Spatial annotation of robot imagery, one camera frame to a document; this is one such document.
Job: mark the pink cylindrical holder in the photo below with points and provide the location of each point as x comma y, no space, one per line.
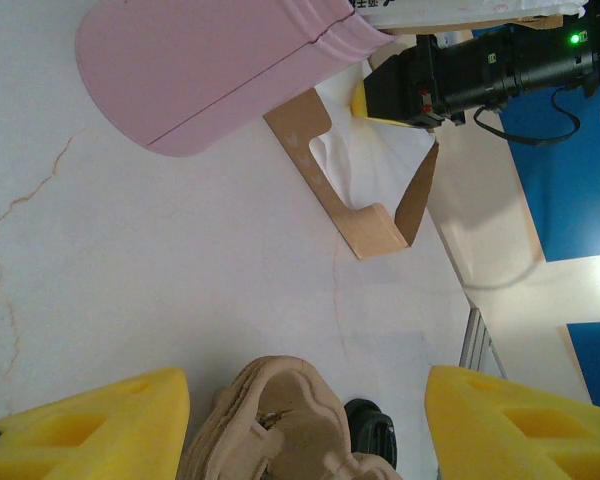
205,75

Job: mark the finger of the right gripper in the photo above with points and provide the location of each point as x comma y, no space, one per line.
405,80
360,102

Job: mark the brown cardboard napkin box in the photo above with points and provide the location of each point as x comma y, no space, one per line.
305,135

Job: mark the white paper napkins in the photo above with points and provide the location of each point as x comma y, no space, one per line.
370,165

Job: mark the black plastic cup lid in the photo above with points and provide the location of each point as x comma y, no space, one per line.
375,435

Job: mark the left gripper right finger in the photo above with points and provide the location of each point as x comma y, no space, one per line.
520,440

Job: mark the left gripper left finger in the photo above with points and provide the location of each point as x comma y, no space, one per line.
80,440

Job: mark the aluminium side rail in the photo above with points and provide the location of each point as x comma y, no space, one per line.
480,345

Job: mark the brown pulp carrier stack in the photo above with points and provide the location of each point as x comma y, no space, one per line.
290,400

